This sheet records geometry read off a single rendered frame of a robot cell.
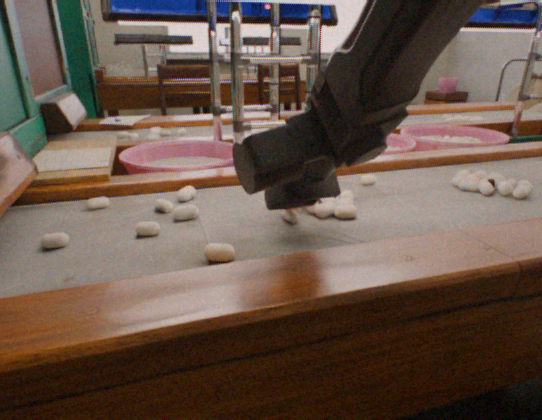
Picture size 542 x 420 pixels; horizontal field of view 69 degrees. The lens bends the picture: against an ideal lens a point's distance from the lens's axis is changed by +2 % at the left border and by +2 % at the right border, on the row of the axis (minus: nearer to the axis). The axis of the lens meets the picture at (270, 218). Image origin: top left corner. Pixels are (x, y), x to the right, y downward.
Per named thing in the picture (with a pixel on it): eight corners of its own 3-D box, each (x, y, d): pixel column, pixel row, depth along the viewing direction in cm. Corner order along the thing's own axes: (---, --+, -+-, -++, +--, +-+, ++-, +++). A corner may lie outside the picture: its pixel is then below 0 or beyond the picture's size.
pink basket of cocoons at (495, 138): (525, 175, 102) (534, 139, 98) (438, 185, 95) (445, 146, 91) (451, 153, 126) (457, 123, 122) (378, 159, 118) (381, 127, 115)
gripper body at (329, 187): (255, 163, 53) (268, 135, 46) (325, 157, 55) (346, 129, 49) (265, 208, 51) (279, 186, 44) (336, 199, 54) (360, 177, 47)
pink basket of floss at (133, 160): (265, 185, 95) (265, 146, 91) (193, 223, 73) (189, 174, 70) (182, 170, 107) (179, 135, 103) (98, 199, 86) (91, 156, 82)
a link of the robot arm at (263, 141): (397, 141, 35) (357, 60, 37) (284, 176, 31) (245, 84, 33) (341, 187, 46) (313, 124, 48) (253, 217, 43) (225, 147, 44)
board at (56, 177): (109, 180, 68) (108, 173, 68) (10, 188, 64) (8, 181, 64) (117, 142, 97) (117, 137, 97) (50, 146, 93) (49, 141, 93)
